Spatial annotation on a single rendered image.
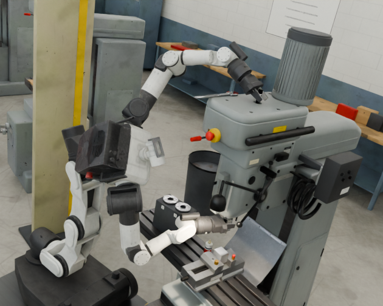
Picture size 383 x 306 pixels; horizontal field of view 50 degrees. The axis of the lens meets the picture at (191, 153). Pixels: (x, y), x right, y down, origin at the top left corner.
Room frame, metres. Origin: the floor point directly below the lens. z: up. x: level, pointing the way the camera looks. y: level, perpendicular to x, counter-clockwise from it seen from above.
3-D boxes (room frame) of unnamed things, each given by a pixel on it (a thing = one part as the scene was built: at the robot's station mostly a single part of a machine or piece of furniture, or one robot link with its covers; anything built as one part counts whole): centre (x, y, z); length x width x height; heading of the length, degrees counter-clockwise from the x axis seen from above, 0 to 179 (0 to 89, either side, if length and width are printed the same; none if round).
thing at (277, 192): (1.91, -0.39, 1.47); 0.24 x 0.19 x 0.26; 44
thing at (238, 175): (1.78, -0.25, 1.47); 0.21 x 0.19 x 0.32; 44
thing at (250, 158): (1.81, -0.28, 1.68); 0.34 x 0.24 x 0.10; 134
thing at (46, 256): (1.93, 0.63, 0.68); 0.21 x 0.20 x 0.13; 57
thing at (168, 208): (2.07, 0.03, 1.02); 0.22 x 0.12 x 0.20; 55
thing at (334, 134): (2.13, -0.61, 1.66); 0.80 x 0.23 x 0.20; 134
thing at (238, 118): (1.79, -0.26, 1.81); 0.47 x 0.26 x 0.16; 134
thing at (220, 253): (1.77, -0.25, 1.03); 0.06 x 0.05 x 0.06; 42
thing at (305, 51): (1.95, -0.43, 2.05); 0.20 x 0.20 x 0.32
